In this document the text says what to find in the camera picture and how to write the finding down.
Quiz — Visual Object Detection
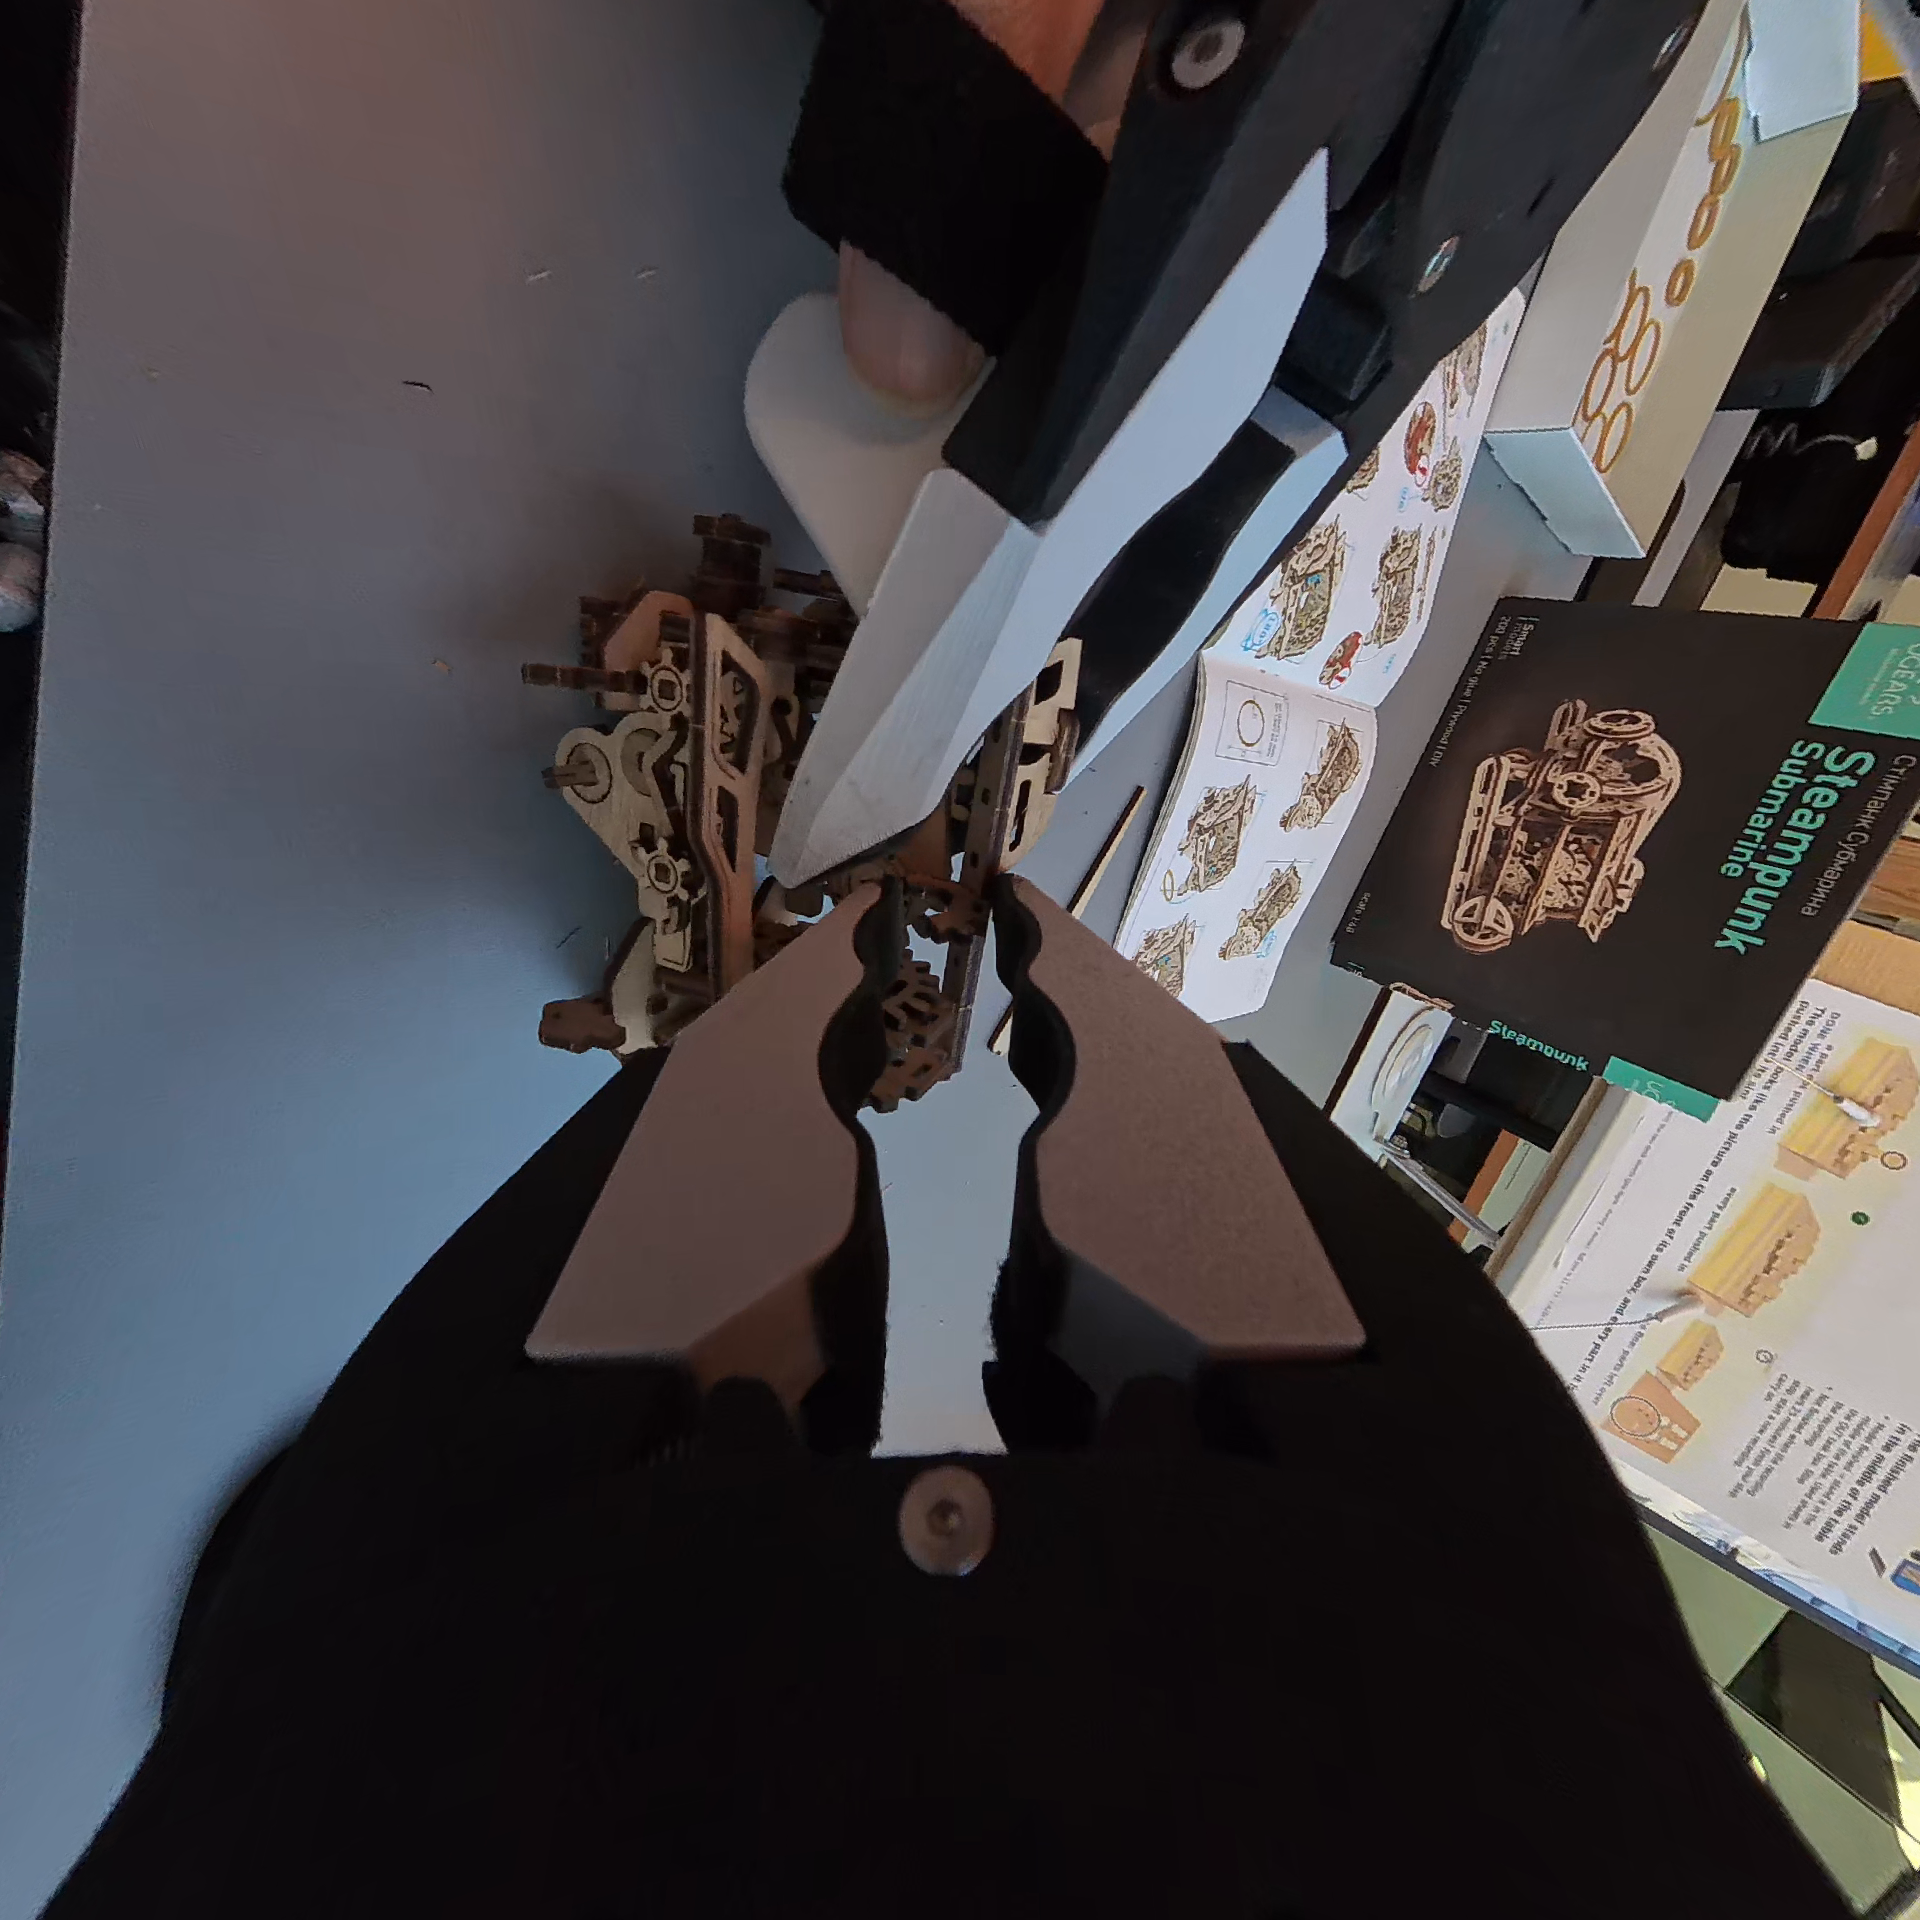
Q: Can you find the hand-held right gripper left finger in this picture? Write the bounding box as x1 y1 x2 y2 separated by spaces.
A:
526 883 908 1452

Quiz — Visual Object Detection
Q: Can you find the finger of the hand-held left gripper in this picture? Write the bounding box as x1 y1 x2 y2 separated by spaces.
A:
772 146 1335 892
1051 384 1360 780

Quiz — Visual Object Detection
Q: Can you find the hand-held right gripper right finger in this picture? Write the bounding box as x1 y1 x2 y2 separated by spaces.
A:
982 877 1371 1452

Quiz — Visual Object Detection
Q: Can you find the wooden mechanical puzzle model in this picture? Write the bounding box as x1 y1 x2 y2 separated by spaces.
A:
522 512 1083 1121

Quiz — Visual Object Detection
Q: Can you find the grey desk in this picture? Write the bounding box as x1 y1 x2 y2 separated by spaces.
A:
0 0 1593 1920

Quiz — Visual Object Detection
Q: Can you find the person's left hand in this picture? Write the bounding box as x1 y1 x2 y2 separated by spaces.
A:
834 0 1126 405

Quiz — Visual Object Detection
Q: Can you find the illustrated instruction booklet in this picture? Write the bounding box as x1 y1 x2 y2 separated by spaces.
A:
1116 284 1531 1025

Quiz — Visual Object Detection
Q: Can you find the thin pale wooden stick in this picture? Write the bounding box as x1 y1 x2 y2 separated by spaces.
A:
1064 784 1150 921

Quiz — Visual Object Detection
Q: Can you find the black puzzle box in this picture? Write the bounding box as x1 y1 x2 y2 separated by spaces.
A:
1329 597 1920 1104

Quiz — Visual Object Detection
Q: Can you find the white illustrated instruction sheet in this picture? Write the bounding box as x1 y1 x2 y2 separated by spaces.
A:
1499 976 1920 1630

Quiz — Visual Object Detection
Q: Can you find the dark cloth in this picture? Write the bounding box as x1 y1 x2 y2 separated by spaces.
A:
1718 325 1920 612

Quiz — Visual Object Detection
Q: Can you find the white box with ring print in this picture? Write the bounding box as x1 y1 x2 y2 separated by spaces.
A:
1487 0 1869 561

